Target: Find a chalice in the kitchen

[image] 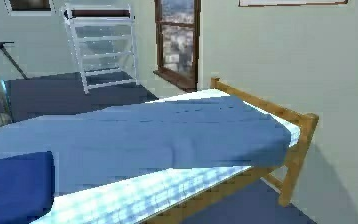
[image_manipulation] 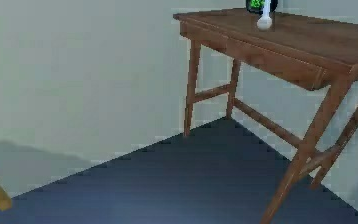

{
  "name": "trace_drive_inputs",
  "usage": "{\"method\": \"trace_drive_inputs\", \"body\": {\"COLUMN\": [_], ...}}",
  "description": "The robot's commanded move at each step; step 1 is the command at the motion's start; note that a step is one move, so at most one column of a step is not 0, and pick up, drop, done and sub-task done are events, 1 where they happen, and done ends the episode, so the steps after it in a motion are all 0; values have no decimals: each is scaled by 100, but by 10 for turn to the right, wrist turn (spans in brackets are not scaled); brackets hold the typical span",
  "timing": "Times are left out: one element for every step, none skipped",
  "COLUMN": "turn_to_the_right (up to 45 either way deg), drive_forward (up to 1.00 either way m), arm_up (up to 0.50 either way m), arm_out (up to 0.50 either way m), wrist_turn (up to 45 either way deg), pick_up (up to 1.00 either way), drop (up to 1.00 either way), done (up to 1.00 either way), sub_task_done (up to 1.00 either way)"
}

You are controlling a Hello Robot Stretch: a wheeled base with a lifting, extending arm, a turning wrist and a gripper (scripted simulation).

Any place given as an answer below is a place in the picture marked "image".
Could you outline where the wooden bed with blue blanket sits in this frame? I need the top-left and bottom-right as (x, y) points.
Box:
(0, 77), (320, 224)

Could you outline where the brown framed window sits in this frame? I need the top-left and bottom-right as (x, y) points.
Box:
(152, 0), (202, 93)

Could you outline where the white ladder shelf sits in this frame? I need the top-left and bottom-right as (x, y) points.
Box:
(62, 3), (140, 96)

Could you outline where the dark box on shelf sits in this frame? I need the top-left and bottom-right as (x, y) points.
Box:
(64, 9), (132, 20)

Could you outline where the black floor lamp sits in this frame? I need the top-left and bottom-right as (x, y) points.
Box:
(0, 41), (29, 80)

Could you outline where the dark blue pillow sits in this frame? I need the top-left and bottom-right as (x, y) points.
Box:
(0, 151), (56, 224)

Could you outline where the white framed wall picture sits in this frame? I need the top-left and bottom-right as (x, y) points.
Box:
(4, 0), (57, 17)

